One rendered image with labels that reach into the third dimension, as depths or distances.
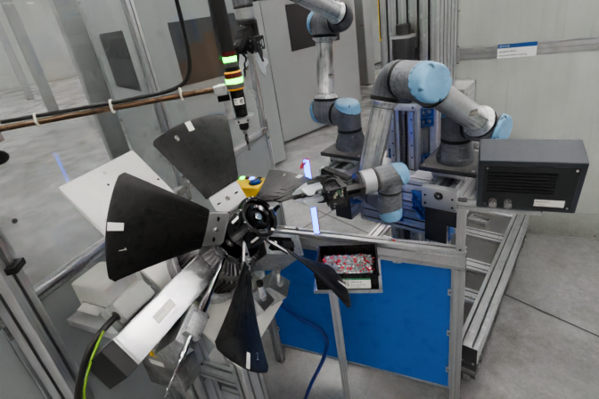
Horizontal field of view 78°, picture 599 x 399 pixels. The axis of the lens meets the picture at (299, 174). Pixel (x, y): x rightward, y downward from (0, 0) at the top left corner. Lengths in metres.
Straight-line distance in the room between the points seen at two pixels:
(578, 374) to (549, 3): 1.88
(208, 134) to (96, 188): 0.34
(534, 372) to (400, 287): 0.89
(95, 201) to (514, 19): 2.31
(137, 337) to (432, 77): 0.98
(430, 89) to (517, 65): 1.54
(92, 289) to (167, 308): 0.52
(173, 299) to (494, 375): 1.63
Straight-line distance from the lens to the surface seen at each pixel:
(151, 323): 0.94
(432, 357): 1.83
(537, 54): 2.65
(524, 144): 1.26
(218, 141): 1.10
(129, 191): 0.88
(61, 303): 1.58
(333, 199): 1.12
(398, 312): 1.68
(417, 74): 1.14
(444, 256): 1.43
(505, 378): 2.19
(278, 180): 1.25
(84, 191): 1.17
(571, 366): 2.33
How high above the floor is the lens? 1.70
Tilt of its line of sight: 24 degrees down
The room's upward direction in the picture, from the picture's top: 9 degrees counter-clockwise
